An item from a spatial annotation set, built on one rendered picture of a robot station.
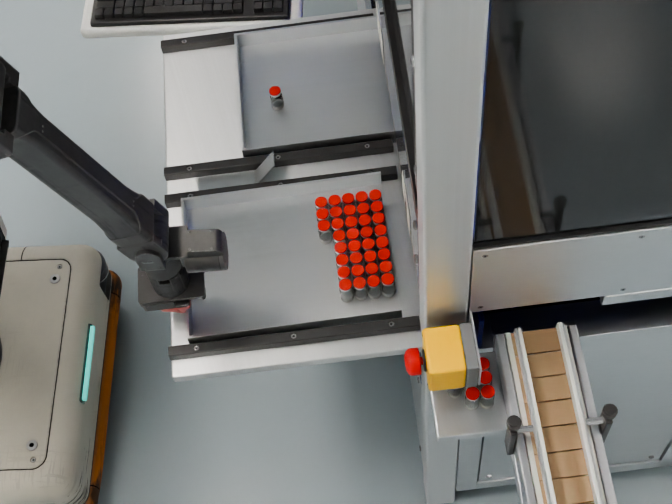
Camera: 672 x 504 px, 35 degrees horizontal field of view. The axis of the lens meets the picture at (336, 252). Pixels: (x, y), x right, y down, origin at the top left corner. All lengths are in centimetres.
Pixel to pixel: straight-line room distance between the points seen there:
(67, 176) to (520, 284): 63
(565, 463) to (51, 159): 82
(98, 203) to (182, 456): 131
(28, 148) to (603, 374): 106
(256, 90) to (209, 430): 97
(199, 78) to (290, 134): 22
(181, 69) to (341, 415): 98
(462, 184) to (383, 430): 139
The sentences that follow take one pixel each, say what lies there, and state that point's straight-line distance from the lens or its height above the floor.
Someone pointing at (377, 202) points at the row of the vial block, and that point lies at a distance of 175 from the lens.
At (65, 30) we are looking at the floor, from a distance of 337.
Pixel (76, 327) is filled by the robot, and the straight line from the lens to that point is 249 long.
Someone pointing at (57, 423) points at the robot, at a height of 28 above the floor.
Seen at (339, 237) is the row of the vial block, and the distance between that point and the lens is 172.
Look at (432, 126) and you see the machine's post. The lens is 114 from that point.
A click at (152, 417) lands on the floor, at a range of 266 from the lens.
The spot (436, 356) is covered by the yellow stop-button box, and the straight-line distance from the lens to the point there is 151.
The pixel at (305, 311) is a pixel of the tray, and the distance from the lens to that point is 172.
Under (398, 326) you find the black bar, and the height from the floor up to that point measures 90.
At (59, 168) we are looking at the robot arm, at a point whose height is 139.
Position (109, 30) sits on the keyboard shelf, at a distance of 223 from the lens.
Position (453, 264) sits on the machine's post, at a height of 118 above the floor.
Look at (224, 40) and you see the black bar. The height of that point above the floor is 90.
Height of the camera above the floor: 243
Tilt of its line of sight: 61 degrees down
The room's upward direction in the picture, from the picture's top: 9 degrees counter-clockwise
